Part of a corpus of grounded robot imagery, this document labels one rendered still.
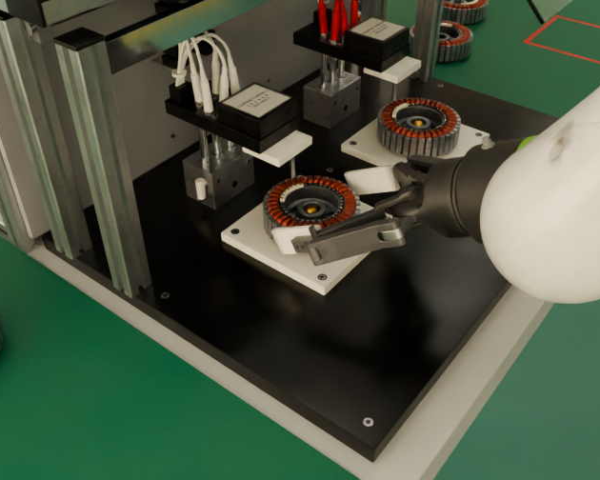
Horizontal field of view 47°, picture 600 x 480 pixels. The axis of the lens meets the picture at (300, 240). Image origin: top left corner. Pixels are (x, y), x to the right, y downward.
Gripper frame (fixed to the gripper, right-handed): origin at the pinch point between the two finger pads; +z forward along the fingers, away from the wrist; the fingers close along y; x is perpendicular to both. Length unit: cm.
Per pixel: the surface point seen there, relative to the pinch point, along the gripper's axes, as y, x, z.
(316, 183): 3.4, 2.0, 2.8
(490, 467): 37, -80, 24
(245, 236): -6.2, 0.5, 7.1
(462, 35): 59, 4, 12
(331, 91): 21.6, 8.1, 11.8
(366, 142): 19.2, 0.7, 7.3
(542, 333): 79, -77, 30
